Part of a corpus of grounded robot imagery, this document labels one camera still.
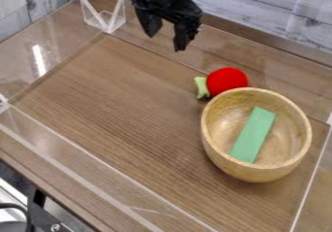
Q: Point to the clear acrylic front barrier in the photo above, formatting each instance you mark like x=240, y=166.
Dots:
x=108, y=199

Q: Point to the light wooden bowl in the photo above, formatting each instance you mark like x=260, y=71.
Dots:
x=285, y=145

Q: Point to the red plush tomato toy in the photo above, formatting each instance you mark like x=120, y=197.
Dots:
x=219, y=81

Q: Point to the green rectangular block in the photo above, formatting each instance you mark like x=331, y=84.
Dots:
x=253, y=133

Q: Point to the black table leg bracket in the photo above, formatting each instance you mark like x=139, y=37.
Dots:
x=49, y=217

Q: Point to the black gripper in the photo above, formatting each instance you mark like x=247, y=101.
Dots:
x=183, y=12

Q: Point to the clear acrylic corner bracket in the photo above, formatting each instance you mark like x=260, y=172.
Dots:
x=105, y=21

